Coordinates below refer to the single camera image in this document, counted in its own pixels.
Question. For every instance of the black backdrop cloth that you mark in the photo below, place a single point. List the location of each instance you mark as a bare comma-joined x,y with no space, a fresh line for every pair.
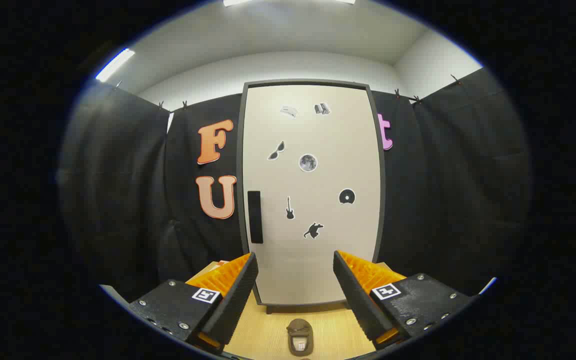
118,190

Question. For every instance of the row of black cloth clips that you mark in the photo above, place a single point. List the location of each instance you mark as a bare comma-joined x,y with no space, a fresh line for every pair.
396,93

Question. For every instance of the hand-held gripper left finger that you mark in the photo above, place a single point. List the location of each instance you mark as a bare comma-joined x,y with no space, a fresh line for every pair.
235,305

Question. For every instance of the white shoe cabinet door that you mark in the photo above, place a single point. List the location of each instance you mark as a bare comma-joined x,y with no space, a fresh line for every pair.
313,260

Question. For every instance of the brown fuzzy shoe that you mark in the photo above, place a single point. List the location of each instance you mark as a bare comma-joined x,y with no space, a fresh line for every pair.
300,330

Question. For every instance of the ceiling light strip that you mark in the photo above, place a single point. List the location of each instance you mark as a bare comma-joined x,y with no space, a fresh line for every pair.
237,2
345,1
114,65

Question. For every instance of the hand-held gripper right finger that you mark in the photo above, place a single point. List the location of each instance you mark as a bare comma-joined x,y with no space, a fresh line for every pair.
355,300

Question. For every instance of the dark grey shoe cabinet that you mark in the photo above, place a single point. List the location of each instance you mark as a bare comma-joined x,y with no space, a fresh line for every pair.
240,175

